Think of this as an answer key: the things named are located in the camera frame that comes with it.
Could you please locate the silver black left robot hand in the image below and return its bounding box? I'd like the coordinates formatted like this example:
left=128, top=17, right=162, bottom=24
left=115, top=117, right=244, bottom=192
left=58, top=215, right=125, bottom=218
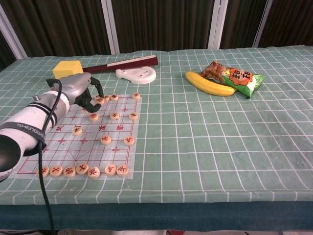
left=59, top=72, right=104, bottom=114

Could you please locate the yellow foam cube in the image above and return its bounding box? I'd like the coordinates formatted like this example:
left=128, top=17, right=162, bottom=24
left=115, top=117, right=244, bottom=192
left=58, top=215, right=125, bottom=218
left=52, top=60, right=85, bottom=80

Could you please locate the dark red folded fan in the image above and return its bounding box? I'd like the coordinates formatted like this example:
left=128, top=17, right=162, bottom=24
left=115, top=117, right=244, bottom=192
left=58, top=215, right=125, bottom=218
left=83, top=54, right=158, bottom=74

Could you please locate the translucent Chinese chess board sheet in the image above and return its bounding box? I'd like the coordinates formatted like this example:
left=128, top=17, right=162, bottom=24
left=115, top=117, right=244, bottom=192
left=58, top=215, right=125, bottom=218
left=7, top=94, right=143, bottom=181

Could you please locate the white plastic device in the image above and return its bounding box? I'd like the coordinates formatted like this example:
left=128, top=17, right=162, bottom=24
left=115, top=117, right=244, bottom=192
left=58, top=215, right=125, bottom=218
left=115, top=66, right=157, bottom=85

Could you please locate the dark brown curtain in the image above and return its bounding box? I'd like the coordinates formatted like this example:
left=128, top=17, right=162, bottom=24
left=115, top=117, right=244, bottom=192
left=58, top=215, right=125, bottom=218
left=0, top=0, right=313, bottom=71

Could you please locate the green grid tablecloth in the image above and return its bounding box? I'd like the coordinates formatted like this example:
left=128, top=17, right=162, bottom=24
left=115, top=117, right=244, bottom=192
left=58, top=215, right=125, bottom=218
left=0, top=44, right=313, bottom=206

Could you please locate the yellow banana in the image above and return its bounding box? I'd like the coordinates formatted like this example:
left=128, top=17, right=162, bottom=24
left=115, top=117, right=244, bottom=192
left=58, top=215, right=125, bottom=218
left=185, top=70, right=237, bottom=97

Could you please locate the dark teal table skirt cloth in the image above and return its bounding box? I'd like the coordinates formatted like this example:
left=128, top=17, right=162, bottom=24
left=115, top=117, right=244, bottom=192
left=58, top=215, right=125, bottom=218
left=0, top=201, right=313, bottom=232

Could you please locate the green orange snack bag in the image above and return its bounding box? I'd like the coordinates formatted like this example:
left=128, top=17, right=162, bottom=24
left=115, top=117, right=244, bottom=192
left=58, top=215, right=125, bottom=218
left=200, top=60, right=266, bottom=99

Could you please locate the white frame post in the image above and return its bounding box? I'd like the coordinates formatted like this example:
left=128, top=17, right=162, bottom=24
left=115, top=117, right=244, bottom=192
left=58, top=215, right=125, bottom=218
left=101, top=0, right=121, bottom=55
left=0, top=4, right=26, bottom=60
left=252, top=0, right=273, bottom=48
left=207, top=0, right=229, bottom=50

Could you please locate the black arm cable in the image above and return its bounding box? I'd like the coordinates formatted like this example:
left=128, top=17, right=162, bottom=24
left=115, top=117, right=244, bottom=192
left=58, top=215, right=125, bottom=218
left=36, top=78, right=63, bottom=232

